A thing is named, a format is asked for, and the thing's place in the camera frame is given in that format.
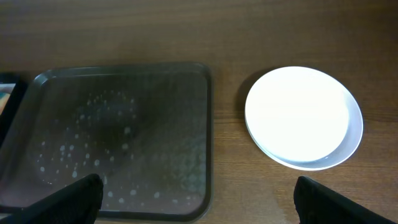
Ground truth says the white plate with red stain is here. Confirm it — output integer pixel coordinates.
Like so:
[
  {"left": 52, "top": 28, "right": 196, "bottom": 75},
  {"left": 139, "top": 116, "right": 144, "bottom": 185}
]
[{"left": 245, "top": 67, "right": 349, "bottom": 162}]

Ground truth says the large dark brown tray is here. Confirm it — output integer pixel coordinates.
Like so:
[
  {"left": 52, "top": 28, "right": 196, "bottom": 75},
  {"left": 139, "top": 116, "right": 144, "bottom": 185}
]
[{"left": 1, "top": 62, "right": 213, "bottom": 223}]

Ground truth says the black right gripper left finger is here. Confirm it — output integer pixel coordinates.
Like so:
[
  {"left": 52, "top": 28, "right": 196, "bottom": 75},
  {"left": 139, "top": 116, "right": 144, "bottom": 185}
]
[{"left": 1, "top": 174, "right": 103, "bottom": 224}]

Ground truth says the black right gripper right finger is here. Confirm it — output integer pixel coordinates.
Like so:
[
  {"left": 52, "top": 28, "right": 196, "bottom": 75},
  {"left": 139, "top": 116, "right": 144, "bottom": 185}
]
[{"left": 294, "top": 176, "right": 394, "bottom": 224}]

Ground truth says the pale green plate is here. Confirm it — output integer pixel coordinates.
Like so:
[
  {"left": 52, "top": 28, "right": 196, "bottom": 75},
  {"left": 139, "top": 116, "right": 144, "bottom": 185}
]
[{"left": 245, "top": 90, "right": 364, "bottom": 171}]

